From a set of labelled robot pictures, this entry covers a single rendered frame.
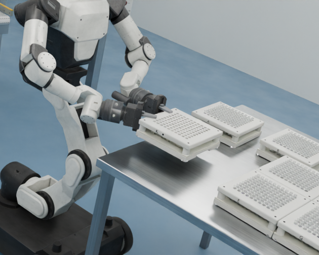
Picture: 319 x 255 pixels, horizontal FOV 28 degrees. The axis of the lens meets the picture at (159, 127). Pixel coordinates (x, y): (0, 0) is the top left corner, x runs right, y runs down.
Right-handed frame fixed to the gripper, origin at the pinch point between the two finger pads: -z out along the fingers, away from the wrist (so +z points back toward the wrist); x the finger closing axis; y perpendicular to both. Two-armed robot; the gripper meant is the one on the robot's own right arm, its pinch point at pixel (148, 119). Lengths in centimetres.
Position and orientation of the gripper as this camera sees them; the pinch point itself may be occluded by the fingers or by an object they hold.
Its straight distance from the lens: 248.8
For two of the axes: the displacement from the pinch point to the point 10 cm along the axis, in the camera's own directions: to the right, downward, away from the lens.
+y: -0.9, 3.8, -9.2
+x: -1.9, 9.0, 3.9
